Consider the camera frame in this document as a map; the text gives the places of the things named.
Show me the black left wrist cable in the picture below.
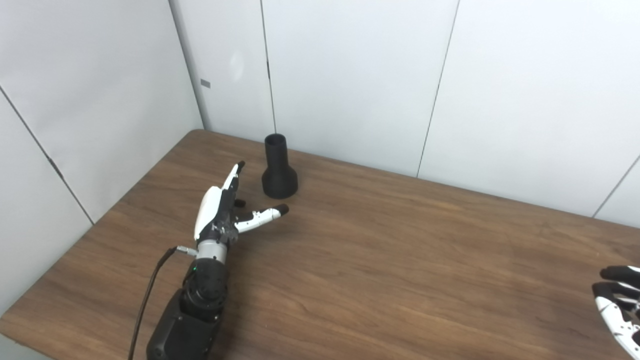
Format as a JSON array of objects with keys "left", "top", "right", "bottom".
[{"left": 127, "top": 245, "right": 198, "bottom": 360}]

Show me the black funnel-shaped nozzle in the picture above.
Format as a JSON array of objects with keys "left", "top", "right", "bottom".
[{"left": 261, "top": 133, "right": 299, "bottom": 199}]

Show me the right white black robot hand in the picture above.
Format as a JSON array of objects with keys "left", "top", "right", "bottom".
[{"left": 592, "top": 265, "right": 640, "bottom": 360}]

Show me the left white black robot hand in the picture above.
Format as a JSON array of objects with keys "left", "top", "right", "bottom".
[{"left": 193, "top": 160, "right": 290, "bottom": 247}]

